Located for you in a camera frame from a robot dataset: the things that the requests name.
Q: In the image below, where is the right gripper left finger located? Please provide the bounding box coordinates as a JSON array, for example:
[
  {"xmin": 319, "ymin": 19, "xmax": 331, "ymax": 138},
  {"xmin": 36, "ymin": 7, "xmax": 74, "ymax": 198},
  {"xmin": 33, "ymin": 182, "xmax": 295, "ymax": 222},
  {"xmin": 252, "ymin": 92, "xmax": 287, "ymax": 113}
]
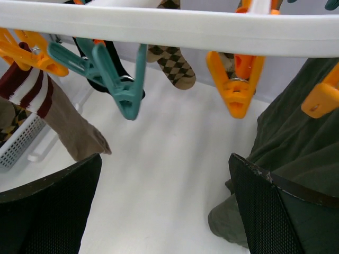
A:
[{"xmin": 1, "ymin": 154, "xmax": 102, "ymax": 253}]

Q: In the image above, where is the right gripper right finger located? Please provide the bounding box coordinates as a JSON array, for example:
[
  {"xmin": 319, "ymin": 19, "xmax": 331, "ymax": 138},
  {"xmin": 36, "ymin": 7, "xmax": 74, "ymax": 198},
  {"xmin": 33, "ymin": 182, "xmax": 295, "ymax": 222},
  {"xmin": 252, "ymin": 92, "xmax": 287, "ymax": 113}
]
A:
[{"xmin": 229, "ymin": 153, "xmax": 338, "ymax": 253}]

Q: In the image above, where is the brown argyle sock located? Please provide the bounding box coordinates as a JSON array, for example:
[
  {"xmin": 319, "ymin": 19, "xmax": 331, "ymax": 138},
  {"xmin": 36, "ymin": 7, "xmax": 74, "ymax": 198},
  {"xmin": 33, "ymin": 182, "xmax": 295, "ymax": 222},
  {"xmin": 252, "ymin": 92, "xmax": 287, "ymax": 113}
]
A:
[
  {"xmin": 218, "ymin": 52, "xmax": 236, "ymax": 79},
  {"xmin": 1, "ymin": 98, "xmax": 31, "ymax": 147},
  {"xmin": 147, "ymin": 0, "xmax": 197, "ymax": 90}
]

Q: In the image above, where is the white clip hanger frame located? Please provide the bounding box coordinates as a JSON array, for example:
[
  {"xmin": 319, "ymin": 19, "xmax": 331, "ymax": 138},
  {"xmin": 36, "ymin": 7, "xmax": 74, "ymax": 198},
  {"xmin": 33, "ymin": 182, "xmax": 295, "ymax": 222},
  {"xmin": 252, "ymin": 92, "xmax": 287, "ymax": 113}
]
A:
[{"xmin": 1, "ymin": 1, "xmax": 338, "ymax": 58}]

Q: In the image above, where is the white clothes rack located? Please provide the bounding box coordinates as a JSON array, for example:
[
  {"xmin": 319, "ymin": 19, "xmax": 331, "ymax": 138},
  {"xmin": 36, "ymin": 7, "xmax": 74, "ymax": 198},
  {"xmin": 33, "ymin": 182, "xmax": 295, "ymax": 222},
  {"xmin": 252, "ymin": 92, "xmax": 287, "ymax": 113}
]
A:
[{"xmin": 27, "ymin": 86, "xmax": 94, "ymax": 162}]

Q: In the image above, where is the olive green garment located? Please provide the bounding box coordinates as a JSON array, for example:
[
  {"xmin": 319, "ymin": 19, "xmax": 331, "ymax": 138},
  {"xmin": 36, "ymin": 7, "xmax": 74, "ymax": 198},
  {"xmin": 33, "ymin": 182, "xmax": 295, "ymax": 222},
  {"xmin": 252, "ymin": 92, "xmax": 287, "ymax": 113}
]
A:
[{"xmin": 208, "ymin": 58, "xmax": 338, "ymax": 248}]

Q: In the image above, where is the white laundry basket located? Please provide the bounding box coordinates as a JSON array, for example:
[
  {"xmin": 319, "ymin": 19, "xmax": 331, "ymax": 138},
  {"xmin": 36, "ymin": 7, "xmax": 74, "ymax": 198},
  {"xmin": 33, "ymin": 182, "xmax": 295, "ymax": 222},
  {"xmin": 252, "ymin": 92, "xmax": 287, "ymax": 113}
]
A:
[{"xmin": 1, "ymin": 114, "xmax": 46, "ymax": 172}]

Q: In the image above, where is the orange clothes clip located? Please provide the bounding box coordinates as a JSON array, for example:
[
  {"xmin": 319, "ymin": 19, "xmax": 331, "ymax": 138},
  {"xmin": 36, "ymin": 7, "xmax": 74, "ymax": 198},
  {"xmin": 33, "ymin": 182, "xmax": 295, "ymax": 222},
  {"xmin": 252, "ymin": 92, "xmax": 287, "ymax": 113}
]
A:
[
  {"xmin": 1, "ymin": 28, "xmax": 69, "ymax": 77},
  {"xmin": 206, "ymin": 51, "xmax": 265, "ymax": 119},
  {"xmin": 301, "ymin": 64, "xmax": 339, "ymax": 119}
]

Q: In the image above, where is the teal clothes clip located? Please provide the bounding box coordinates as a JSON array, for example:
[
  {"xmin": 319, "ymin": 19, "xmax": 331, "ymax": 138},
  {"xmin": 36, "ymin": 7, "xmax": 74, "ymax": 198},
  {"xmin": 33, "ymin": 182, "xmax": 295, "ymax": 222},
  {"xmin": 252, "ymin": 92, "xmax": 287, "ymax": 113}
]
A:
[{"xmin": 47, "ymin": 38, "xmax": 148, "ymax": 121}]

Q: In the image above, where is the black striped sock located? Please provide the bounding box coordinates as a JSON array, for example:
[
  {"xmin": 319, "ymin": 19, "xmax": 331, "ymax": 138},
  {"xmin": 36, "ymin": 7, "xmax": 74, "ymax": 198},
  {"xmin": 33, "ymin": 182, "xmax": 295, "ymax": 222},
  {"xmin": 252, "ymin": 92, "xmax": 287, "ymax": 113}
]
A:
[{"xmin": 87, "ymin": 41, "xmax": 132, "ymax": 93}]

